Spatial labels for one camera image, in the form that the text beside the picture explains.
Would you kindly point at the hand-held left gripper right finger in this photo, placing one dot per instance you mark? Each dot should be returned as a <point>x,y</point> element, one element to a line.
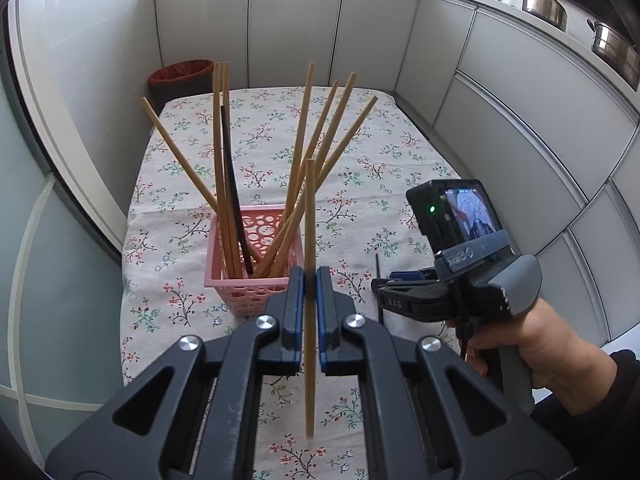
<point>321,325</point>

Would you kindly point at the steel kettle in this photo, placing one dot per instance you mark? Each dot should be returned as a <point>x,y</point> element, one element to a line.
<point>545,7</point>

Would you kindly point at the pink plastic basket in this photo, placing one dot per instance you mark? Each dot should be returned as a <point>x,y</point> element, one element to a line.
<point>250,300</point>

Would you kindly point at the black chopstick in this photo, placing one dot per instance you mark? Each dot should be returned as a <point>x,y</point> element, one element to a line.
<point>231,185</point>

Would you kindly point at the steel pot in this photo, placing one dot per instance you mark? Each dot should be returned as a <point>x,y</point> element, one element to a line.
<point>617,52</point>

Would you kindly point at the frosted glass door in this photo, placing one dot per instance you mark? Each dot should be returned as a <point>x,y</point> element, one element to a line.
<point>65,260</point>

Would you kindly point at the person's right hand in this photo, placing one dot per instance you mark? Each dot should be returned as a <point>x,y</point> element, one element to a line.
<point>565,355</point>

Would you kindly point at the white kitchen cabinet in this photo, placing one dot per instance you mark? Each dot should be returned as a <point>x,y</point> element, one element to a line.
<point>500,85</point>

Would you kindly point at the bunch of wooden chopsticks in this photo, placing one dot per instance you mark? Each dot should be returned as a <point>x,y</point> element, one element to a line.
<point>299,135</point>

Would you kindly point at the red waste basket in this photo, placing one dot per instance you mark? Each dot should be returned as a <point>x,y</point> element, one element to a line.
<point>180,80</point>

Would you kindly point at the person's right forearm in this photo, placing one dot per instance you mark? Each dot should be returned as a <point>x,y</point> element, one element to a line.
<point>600,410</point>

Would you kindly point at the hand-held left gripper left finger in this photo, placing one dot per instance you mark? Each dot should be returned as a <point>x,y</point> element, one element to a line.
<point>299,320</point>

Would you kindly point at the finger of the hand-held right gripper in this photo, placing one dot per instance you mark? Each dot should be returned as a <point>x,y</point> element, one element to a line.
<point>415,276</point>
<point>415,302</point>

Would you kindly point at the floral tablecloth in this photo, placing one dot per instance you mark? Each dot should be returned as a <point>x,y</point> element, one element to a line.
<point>175,285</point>

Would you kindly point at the wooden chopstick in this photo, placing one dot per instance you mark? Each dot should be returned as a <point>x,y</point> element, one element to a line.
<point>310,210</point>

